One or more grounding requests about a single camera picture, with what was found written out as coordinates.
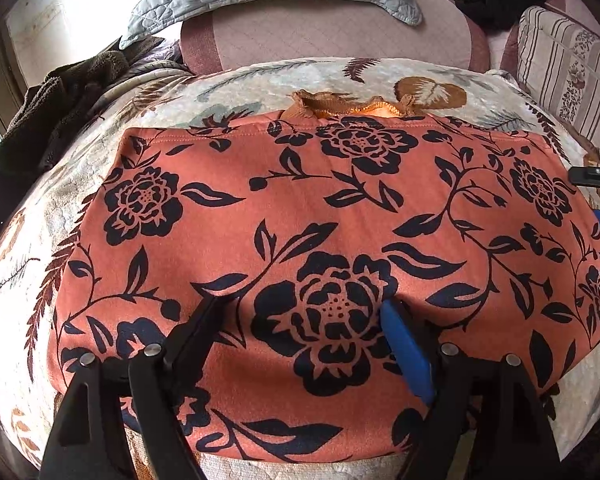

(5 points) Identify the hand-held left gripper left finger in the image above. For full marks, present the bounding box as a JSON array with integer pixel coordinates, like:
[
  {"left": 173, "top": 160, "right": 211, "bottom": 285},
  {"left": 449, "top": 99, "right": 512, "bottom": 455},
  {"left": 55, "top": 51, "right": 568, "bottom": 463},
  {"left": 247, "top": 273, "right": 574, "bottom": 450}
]
[{"left": 40, "top": 295, "right": 226, "bottom": 480}]

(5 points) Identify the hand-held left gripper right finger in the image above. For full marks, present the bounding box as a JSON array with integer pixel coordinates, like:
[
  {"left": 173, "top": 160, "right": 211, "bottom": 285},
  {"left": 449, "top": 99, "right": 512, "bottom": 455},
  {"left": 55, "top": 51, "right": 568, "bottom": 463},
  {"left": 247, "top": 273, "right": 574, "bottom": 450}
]
[{"left": 380, "top": 299, "right": 563, "bottom": 480}]

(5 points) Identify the orange floral shirt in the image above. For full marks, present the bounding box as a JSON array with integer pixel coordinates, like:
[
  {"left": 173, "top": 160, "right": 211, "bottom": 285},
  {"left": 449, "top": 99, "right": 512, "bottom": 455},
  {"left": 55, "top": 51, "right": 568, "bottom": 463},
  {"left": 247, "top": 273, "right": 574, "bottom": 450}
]
[{"left": 50, "top": 90, "right": 600, "bottom": 463}]

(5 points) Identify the striped floral cushion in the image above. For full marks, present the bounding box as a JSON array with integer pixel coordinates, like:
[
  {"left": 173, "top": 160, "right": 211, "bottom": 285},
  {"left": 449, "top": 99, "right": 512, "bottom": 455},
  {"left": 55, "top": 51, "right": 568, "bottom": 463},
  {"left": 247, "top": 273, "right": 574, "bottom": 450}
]
[{"left": 517, "top": 6, "right": 600, "bottom": 136}]

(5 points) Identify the leaf print blanket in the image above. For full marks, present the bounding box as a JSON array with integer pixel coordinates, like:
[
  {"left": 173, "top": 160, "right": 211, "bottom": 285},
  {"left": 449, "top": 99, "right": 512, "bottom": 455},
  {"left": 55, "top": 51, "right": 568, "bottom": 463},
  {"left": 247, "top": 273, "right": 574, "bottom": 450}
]
[{"left": 0, "top": 57, "right": 600, "bottom": 480}]

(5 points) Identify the dark brown towel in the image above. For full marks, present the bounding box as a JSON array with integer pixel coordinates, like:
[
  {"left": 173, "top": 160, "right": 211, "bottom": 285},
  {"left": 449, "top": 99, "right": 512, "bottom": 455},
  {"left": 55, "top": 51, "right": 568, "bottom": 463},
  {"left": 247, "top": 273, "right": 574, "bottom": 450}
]
[{"left": 0, "top": 35, "right": 166, "bottom": 256}]

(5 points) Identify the pink padded headboard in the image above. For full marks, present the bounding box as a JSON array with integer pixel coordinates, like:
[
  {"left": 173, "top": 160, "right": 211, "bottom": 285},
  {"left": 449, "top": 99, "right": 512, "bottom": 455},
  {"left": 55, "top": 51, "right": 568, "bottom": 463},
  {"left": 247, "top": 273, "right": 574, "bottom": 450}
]
[{"left": 180, "top": 0, "right": 600, "bottom": 76}]

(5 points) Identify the window with wooden frame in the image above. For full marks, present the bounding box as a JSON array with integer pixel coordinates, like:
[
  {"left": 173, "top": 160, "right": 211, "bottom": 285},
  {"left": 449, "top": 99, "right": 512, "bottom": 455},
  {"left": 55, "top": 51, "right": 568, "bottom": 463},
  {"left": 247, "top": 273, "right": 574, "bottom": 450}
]
[{"left": 0, "top": 20, "right": 28, "bottom": 146}]

